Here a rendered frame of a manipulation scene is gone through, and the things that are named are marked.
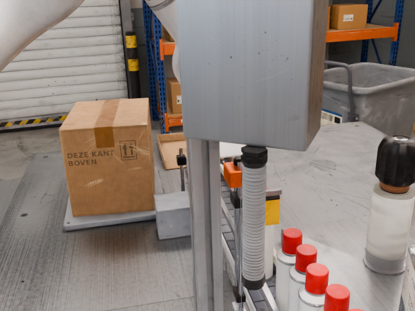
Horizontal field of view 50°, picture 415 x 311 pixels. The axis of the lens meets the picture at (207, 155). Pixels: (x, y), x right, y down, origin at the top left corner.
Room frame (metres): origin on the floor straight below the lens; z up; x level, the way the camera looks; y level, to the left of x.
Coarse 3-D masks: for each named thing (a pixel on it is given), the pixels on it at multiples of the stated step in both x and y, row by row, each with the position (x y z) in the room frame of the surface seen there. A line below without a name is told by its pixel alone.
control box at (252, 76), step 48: (192, 0) 0.56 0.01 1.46; (240, 0) 0.54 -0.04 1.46; (288, 0) 0.52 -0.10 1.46; (192, 48) 0.57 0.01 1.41; (240, 48) 0.54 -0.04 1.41; (288, 48) 0.52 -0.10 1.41; (192, 96) 0.57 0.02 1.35; (240, 96) 0.54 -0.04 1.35; (288, 96) 0.51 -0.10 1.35; (288, 144) 0.51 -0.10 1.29
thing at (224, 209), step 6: (222, 204) 0.98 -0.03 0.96; (222, 210) 0.96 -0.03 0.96; (228, 216) 0.92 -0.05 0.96; (228, 222) 0.90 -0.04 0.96; (234, 234) 0.85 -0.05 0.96; (264, 288) 0.66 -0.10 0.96; (264, 294) 0.64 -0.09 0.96; (270, 294) 0.64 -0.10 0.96; (270, 300) 0.63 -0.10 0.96; (270, 306) 0.61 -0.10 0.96; (276, 306) 0.61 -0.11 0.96
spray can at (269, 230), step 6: (270, 228) 0.79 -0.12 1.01; (270, 234) 0.79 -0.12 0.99; (270, 240) 0.79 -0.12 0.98; (270, 246) 0.79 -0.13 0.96; (264, 252) 0.78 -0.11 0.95; (270, 252) 0.79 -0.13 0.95; (264, 258) 0.78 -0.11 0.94; (270, 258) 0.79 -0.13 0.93; (264, 264) 0.78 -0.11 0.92; (270, 264) 0.79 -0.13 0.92; (264, 270) 0.78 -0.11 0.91; (270, 270) 0.79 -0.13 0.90; (270, 276) 0.79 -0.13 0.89
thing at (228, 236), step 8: (224, 184) 1.27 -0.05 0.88; (224, 192) 1.22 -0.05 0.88; (224, 200) 1.16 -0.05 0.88; (232, 208) 1.11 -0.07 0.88; (232, 216) 1.07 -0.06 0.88; (224, 224) 1.03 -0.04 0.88; (224, 232) 0.99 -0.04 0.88; (232, 240) 0.95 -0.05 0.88; (232, 248) 0.91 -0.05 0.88; (232, 256) 0.91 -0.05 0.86; (272, 280) 0.79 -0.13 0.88; (272, 288) 0.76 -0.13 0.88; (256, 296) 0.74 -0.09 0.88; (256, 304) 0.71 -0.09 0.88; (264, 304) 0.71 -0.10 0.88
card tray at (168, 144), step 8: (160, 136) 1.81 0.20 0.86; (168, 136) 1.81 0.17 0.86; (176, 136) 1.82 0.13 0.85; (160, 144) 1.68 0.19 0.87; (168, 144) 1.78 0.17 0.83; (176, 144) 1.77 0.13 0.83; (184, 144) 1.77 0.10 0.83; (160, 152) 1.69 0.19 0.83; (168, 152) 1.68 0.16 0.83; (176, 152) 1.68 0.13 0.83; (184, 152) 1.68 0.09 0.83; (168, 160) 1.60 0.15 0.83; (176, 160) 1.59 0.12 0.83; (232, 160) 1.56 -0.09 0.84; (168, 168) 1.52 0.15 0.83; (176, 168) 1.52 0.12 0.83
